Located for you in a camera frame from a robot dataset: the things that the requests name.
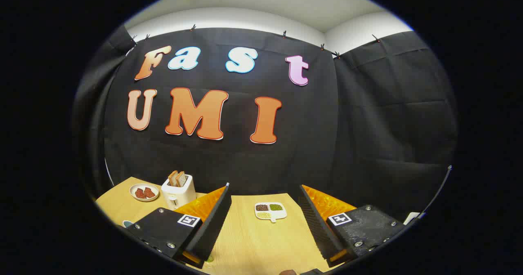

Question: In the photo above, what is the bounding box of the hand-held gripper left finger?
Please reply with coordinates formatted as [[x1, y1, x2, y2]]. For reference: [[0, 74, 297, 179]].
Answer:
[[126, 182, 232, 269]]

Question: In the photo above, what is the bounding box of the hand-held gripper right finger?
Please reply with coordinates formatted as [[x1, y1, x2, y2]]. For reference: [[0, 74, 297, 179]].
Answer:
[[298, 184, 409, 268]]

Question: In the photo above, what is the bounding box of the round wooden table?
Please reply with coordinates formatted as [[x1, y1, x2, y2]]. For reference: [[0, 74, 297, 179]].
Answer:
[[95, 177, 348, 275]]

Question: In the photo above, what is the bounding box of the white toaster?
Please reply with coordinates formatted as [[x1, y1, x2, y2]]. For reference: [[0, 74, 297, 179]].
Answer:
[[161, 174, 197, 210]]

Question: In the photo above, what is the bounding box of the white divided dish with beans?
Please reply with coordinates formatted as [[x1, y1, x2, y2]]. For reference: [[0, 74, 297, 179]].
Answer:
[[255, 202, 287, 223]]

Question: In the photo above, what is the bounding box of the small beige plate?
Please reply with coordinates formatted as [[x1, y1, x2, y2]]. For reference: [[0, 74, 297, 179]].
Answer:
[[130, 183, 160, 202]]

